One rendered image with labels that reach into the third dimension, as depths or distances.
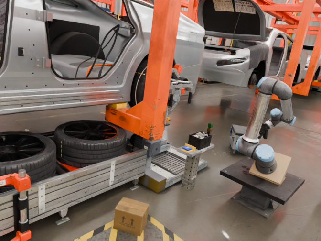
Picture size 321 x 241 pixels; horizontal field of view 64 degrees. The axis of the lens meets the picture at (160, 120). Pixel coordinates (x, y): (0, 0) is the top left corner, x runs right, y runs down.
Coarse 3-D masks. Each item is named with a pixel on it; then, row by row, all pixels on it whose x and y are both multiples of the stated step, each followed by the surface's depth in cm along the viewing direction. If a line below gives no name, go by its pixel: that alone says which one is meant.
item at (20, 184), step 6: (12, 174) 158; (0, 180) 152; (6, 180) 154; (12, 180) 156; (18, 180) 151; (24, 180) 153; (30, 180) 156; (0, 186) 153; (18, 186) 152; (24, 186) 154; (30, 186) 157; (18, 234) 164; (24, 234) 164; (30, 234) 167; (12, 240) 161; (18, 240) 162; (24, 240) 165
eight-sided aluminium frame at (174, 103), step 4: (172, 68) 286; (172, 72) 293; (176, 72) 292; (176, 76) 295; (176, 84) 308; (176, 88) 309; (180, 88) 307; (180, 92) 310; (172, 104) 312; (176, 104) 311; (168, 108) 308; (172, 108) 307; (168, 112) 302
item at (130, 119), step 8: (112, 112) 264; (120, 112) 255; (128, 112) 251; (136, 112) 244; (112, 120) 266; (120, 120) 257; (128, 120) 249; (136, 120) 242; (128, 128) 251; (136, 128) 244
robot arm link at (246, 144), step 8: (264, 80) 214; (272, 80) 211; (264, 88) 214; (272, 88) 210; (264, 96) 216; (256, 104) 223; (264, 104) 219; (256, 112) 224; (264, 112) 222; (256, 120) 226; (248, 128) 232; (256, 128) 228; (248, 136) 233; (256, 136) 232; (240, 144) 239; (248, 144) 233; (256, 144) 233; (240, 152) 242; (248, 152) 234
